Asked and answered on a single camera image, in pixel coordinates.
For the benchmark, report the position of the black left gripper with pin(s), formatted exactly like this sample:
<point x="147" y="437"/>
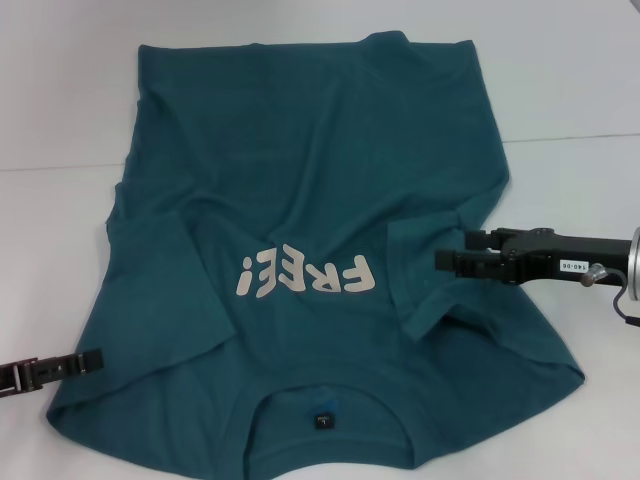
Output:
<point x="7" y="381"/>

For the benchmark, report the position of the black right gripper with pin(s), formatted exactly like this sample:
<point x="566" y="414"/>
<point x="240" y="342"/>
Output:
<point x="565" y="257"/>

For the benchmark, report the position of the teal t-shirt with FREE print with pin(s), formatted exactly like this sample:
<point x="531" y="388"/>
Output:
<point x="310" y="150"/>

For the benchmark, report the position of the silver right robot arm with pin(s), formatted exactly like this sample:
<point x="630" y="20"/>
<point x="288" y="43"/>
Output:
<point x="635" y="262"/>

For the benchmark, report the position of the silver gripper connector stub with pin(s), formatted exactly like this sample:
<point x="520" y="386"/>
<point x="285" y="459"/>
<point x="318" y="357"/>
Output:
<point x="592" y="275"/>

